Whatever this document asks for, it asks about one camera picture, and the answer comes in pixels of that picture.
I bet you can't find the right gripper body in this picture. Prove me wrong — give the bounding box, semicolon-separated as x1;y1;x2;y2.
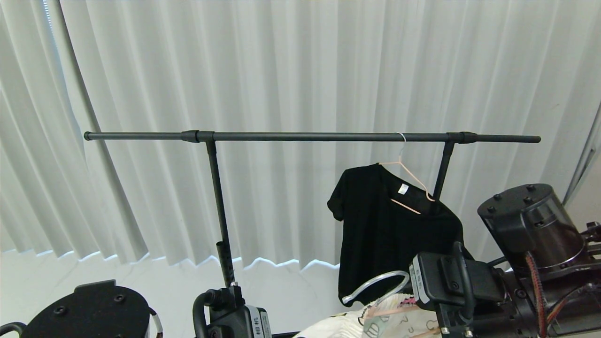
441;300;526;338

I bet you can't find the pink clothes hanger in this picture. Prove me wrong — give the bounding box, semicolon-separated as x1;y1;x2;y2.
379;132;436;215
341;270;444;338

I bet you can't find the black short-sleeved shirt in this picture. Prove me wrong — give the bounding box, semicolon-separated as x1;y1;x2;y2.
327;163;472;308

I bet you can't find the cream printed garment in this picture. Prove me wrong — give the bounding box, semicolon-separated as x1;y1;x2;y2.
293;293;442;338

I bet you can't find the black clothes rack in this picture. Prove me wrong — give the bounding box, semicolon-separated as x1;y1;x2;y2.
84;130;541;288

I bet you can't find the white curtain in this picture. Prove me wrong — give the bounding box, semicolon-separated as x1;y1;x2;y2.
0;0;601;273

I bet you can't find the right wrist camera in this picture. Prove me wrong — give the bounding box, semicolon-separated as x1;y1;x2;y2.
409;251;507;313

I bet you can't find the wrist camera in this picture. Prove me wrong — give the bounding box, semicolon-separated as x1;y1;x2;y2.
409;251;507;313
207;284;273;338

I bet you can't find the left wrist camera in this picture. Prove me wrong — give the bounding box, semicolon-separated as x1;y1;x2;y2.
207;284;273;338

